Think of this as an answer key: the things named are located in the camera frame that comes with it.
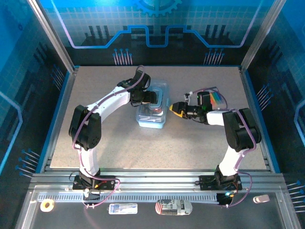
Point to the blue and clear tool box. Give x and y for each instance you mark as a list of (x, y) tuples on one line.
[(152, 119)]

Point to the aluminium frame post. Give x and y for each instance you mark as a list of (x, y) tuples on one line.
[(262, 35), (54, 38)]

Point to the rainbow coloured strip pack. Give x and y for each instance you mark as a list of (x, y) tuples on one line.
[(216, 97)]

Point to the white blue label card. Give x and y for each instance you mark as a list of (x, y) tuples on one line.
[(123, 208)]

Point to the aluminium rail beam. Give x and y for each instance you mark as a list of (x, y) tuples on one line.
[(155, 177)]

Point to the yellow tape roll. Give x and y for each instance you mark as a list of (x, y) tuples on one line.
[(47, 205)]

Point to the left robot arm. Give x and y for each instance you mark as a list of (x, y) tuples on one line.
[(85, 128)]

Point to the sticker covered oval object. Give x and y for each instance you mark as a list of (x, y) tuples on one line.
[(173, 207)]

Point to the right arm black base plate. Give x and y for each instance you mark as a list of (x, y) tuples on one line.
[(207, 182)]

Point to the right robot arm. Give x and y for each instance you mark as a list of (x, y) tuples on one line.
[(240, 128)]

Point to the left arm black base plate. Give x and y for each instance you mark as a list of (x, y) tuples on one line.
[(107, 182)]

